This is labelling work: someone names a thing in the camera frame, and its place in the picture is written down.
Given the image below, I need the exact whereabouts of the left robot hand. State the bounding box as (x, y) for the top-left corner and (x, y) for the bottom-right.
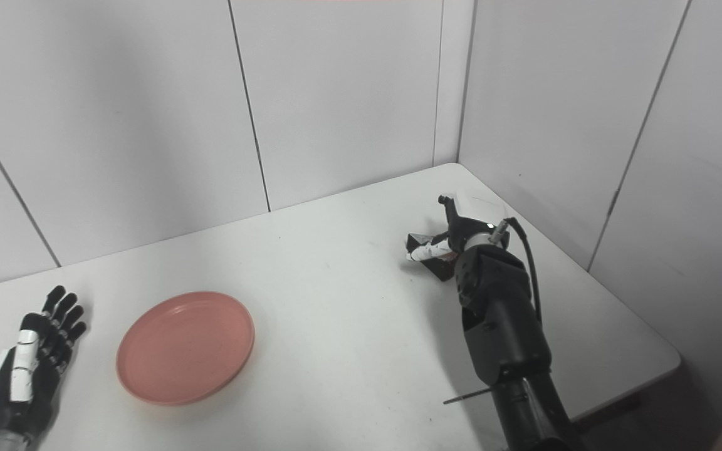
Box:
(0, 285), (88, 447)

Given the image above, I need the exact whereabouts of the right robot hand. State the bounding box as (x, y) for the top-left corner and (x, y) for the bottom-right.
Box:
(405, 195), (500, 262)

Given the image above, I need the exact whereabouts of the chocolate cake slice with fruit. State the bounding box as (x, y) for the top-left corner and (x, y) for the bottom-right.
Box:
(407, 232), (458, 282)

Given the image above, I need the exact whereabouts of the pink round plate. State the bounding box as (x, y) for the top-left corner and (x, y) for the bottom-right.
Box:
(116, 291), (256, 406)

